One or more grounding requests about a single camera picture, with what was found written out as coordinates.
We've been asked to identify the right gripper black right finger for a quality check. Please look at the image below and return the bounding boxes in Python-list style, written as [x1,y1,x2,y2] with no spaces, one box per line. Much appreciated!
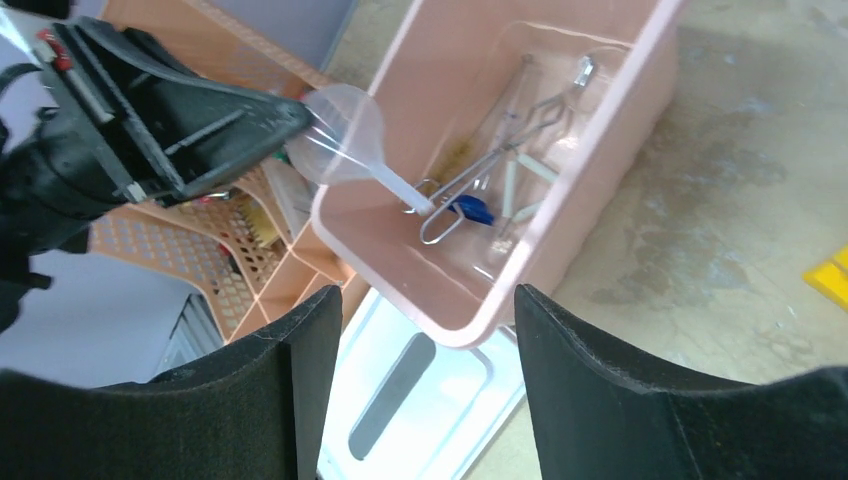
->
[514,284,847,479]

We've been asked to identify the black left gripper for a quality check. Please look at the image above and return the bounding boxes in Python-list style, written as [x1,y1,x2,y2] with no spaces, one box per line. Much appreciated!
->
[1,17,315,329]

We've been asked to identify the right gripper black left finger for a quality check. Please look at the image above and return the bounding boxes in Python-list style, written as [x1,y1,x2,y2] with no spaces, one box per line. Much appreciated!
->
[1,285,343,479]

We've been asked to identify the graduated cylinder with blue base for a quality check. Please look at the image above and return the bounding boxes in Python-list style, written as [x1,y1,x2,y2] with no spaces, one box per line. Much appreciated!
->
[448,194,495,226]

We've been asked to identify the metal crucible tongs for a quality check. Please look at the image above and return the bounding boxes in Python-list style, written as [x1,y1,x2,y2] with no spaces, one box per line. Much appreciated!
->
[419,54,598,245]

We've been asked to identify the white plastic bin lid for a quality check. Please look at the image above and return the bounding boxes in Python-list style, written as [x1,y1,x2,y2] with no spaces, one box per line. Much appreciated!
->
[318,289,525,479]

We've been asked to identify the orange plastic file organizer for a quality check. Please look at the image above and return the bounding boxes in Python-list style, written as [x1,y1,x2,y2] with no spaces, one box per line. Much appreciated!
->
[90,1,368,342]

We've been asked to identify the yellow test tube rack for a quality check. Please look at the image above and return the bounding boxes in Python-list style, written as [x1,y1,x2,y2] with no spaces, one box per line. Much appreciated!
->
[802,246,847,311]

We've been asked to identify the pink plastic bin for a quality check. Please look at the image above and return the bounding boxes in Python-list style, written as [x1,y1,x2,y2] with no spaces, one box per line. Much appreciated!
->
[313,1,683,348]

